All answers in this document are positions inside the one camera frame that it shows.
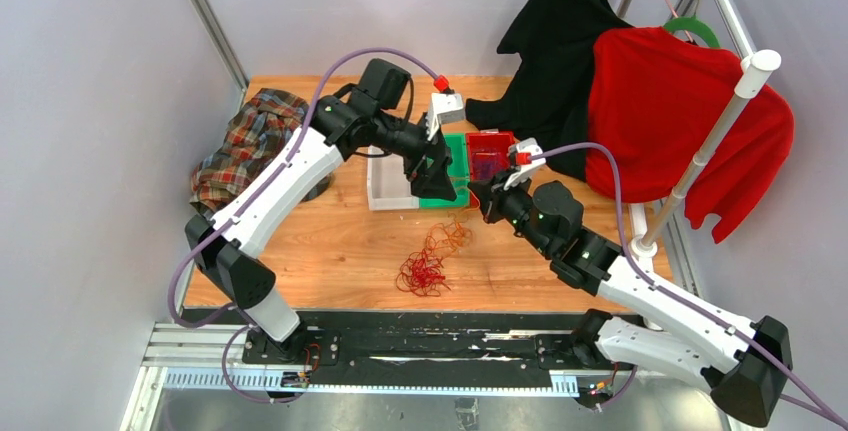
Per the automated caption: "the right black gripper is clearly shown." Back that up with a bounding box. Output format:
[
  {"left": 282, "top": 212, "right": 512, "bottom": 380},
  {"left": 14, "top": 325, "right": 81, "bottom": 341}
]
[{"left": 469, "top": 167, "right": 554, "bottom": 257}]

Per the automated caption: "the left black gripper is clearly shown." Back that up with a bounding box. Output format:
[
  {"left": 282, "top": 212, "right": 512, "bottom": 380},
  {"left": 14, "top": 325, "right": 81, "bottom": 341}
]
[{"left": 374, "top": 111, "right": 459, "bottom": 201}]

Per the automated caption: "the purple thin cable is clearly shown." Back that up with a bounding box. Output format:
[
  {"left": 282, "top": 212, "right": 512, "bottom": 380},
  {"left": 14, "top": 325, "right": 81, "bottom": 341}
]
[{"left": 474, "top": 152, "right": 510, "bottom": 181}]

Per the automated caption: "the orange thin cable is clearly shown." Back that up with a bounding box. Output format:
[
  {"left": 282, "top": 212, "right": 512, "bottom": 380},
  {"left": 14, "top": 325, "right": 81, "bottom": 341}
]
[{"left": 423, "top": 176, "right": 476, "bottom": 264}]

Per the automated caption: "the red thin cable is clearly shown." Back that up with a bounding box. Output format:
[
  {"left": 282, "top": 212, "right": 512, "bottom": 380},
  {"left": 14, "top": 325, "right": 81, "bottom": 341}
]
[{"left": 396, "top": 249, "right": 453, "bottom": 298}]

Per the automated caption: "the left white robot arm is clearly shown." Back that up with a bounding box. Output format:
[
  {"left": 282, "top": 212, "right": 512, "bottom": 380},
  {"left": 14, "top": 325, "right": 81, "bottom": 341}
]
[{"left": 185, "top": 58, "right": 465, "bottom": 364}]

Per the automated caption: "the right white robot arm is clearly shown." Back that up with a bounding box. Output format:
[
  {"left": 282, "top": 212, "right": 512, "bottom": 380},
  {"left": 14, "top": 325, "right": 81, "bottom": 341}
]
[{"left": 469, "top": 178, "right": 793, "bottom": 428}]

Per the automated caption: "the green plastic bin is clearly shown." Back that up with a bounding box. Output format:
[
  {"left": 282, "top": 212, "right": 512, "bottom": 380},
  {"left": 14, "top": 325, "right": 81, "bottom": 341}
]
[{"left": 419, "top": 133, "right": 470, "bottom": 209}]

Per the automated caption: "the red plastic bin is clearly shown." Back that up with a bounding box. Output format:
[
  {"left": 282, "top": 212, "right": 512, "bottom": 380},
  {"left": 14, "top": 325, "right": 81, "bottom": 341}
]
[{"left": 465, "top": 131, "right": 515, "bottom": 181}]

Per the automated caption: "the white plastic bin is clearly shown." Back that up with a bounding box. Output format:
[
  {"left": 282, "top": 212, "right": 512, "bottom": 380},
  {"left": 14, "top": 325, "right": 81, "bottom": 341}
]
[{"left": 366, "top": 154, "right": 419, "bottom": 211}]

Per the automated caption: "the plaid flannel shirt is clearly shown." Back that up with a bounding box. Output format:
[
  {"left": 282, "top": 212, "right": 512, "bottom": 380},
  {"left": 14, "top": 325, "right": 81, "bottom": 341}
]
[{"left": 189, "top": 88, "right": 309, "bottom": 217}]

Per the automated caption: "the black t-shirt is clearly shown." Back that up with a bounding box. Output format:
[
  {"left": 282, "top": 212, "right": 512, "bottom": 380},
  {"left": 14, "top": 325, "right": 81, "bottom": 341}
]
[{"left": 466, "top": 0, "right": 630, "bottom": 150}]

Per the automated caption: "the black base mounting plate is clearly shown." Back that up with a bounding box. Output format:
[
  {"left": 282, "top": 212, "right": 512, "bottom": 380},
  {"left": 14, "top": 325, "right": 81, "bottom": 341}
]
[{"left": 178, "top": 308, "right": 631, "bottom": 390}]

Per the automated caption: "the red t-shirt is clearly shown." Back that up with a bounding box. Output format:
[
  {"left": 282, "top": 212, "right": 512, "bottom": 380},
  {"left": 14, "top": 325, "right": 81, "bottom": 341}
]
[{"left": 588, "top": 27, "right": 794, "bottom": 243}]

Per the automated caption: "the green hanger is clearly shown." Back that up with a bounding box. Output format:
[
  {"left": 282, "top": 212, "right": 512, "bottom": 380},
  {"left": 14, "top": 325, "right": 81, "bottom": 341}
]
[{"left": 663, "top": 16, "right": 721, "bottom": 49}]

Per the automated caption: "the white clothes rack pole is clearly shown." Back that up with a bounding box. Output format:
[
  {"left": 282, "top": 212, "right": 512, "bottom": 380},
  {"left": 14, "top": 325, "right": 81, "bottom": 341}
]
[{"left": 630, "top": 49, "right": 782, "bottom": 258}]

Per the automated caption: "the metal rack top bar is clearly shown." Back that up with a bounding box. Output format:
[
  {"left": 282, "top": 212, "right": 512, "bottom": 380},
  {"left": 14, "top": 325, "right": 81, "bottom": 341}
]
[{"left": 713, "top": 0, "right": 757, "bottom": 58}]

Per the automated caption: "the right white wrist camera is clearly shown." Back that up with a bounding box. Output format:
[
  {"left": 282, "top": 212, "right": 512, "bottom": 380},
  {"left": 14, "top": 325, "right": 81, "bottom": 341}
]
[{"left": 503, "top": 138, "right": 546, "bottom": 190}]

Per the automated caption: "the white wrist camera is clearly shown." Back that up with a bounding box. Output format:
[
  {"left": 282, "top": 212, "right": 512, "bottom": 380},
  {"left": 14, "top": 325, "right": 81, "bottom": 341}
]
[
  {"left": 425, "top": 93, "right": 466, "bottom": 141},
  {"left": 503, "top": 138, "right": 546, "bottom": 190}
]

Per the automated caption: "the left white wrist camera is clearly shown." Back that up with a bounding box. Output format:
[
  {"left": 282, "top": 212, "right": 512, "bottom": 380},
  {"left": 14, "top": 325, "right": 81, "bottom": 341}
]
[{"left": 425, "top": 93, "right": 466, "bottom": 141}]

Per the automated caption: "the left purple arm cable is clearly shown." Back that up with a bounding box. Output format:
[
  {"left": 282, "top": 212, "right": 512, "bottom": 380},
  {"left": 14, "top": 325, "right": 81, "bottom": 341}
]
[{"left": 166, "top": 47, "right": 452, "bottom": 405}]

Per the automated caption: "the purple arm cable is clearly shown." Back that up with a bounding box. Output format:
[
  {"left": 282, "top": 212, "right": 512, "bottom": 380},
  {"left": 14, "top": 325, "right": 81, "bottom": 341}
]
[
  {"left": 166, "top": 47, "right": 452, "bottom": 405},
  {"left": 516, "top": 142, "right": 848, "bottom": 429}
]

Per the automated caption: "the slotted aluminium rail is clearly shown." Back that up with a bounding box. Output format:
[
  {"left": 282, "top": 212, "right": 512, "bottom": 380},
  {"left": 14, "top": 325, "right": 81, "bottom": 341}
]
[{"left": 143, "top": 325, "right": 580, "bottom": 398}]

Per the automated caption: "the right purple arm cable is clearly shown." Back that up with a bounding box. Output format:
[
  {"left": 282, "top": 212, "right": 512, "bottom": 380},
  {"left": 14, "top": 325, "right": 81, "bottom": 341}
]
[{"left": 516, "top": 142, "right": 848, "bottom": 429}]

